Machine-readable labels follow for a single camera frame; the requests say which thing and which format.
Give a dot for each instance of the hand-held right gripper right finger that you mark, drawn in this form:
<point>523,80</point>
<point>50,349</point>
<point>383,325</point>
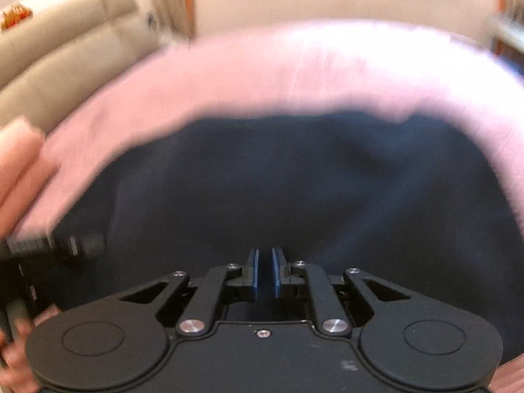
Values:
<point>275,272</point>

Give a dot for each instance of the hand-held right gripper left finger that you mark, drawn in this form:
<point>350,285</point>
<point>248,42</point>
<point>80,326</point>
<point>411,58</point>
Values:
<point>254,272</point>

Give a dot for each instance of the dark navy striped hoodie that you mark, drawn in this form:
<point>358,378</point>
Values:
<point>307,192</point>

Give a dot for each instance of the person's left hand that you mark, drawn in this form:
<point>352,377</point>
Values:
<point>14,364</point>

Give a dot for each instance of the peach folded blanket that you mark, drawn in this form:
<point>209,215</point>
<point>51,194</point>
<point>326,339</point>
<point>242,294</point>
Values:
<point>16,163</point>

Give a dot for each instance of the grey upholstered headboard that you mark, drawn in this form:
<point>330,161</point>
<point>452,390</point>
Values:
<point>61,57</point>

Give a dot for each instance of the pink quilted bedspread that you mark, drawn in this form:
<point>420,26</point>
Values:
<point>266,69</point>

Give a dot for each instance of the brown plush toy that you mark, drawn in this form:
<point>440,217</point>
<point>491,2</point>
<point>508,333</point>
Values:
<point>14,15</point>

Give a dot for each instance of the orange curtain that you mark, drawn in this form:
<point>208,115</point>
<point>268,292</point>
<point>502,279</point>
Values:
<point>188,4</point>

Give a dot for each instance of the light blue desk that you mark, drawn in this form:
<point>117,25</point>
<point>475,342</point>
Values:
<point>507,28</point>

